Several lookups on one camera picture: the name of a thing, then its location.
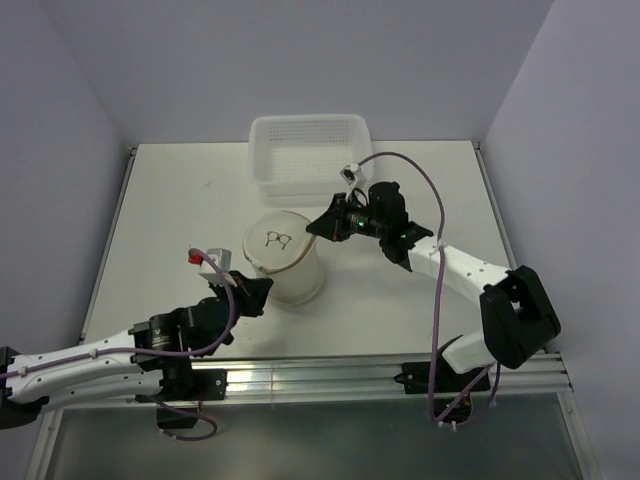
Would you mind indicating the aluminium mounting rail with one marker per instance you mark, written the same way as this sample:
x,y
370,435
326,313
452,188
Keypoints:
x,y
266,381

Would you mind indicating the white perforated plastic basket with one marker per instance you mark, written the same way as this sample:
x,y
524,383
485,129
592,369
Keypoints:
x,y
295,155

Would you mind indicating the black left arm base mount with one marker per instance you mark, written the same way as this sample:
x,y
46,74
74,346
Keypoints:
x,y
200,387

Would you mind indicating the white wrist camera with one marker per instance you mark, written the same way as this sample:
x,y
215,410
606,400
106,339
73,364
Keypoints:
x,y
354,177
214,264

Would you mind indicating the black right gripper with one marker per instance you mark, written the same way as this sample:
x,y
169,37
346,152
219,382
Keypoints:
x,y
333,224

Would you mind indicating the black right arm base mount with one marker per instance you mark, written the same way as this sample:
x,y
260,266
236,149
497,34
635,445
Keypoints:
x,y
414,378

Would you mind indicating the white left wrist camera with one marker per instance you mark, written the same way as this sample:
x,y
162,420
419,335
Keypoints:
x,y
214,264

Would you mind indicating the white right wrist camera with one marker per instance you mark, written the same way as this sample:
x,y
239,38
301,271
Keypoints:
x,y
354,177

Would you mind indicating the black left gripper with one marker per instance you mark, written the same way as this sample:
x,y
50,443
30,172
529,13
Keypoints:
x,y
253,293

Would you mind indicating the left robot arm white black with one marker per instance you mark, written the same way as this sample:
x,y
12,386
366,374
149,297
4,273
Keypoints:
x,y
153,357

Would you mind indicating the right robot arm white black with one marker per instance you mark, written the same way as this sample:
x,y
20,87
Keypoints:
x,y
517,317

